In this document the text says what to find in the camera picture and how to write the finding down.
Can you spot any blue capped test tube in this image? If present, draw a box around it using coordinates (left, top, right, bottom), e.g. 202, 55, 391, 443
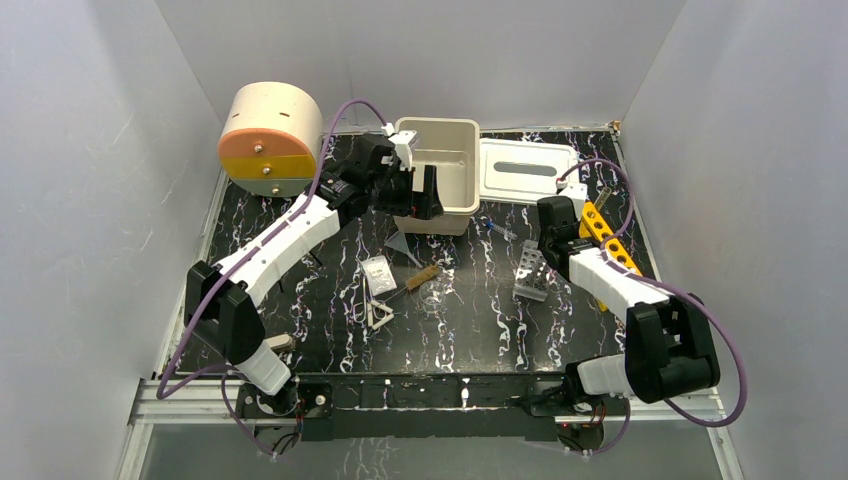
483, 220, 518, 241

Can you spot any clear acrylic tube rack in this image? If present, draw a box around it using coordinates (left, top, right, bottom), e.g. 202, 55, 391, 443
512, 240, 549, 302

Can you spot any yellow test tube rack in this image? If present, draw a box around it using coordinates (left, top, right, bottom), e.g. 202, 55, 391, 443
571, 201, 641, 321

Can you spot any clear glass test tube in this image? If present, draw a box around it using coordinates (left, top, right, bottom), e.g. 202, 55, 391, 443
593, 186, 613, 211

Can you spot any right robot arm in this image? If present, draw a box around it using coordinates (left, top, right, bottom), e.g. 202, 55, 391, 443
537, 196, 721, 414

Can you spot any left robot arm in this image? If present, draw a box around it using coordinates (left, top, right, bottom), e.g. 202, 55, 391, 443
184, 130, 443, 416

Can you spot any clear plastic funnel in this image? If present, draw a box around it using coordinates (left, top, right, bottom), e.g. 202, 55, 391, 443
384, 231, 423, 269

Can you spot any beige plastic bin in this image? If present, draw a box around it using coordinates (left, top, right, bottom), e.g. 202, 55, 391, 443
394, 117, 480, 236

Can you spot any white paper tag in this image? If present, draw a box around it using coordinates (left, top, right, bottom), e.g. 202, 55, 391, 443
360, 255, 397, 296

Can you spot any clear glass beaker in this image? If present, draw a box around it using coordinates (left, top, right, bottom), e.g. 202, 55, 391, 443
418, 280, 448, 315

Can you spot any white clay triangle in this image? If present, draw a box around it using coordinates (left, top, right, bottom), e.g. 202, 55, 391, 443
366, 300, 395, 331

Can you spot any white bin lid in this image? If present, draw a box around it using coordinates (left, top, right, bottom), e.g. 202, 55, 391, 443
479, 139, 579, 204

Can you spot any round beige drawer cabinet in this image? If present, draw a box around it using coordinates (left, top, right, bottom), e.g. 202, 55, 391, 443
217, 81, 324, 198

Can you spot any small beige stopper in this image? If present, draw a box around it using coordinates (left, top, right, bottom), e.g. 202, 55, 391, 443
265, 334, 296, 354

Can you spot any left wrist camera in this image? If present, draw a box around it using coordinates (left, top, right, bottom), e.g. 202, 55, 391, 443
388, 130, 419, 172

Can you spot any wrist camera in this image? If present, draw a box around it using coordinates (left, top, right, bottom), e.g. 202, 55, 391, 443
388, 130, 419, 172
556, 179, 588, 219

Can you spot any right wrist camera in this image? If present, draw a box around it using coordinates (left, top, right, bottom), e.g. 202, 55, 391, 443
556, 179, 588, 219

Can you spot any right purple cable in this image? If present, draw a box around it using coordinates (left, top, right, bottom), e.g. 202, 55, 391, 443
555, 157, 750, 458

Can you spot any purple cable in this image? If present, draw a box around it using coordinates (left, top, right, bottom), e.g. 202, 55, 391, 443
155, 99, 399, 458
555, 157, 750, 458

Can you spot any black base frame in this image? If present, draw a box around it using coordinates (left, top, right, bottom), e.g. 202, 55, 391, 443
234, 372, 626, 450

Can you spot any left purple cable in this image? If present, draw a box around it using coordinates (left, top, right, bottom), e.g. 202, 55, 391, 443
155, 99, 399, 458

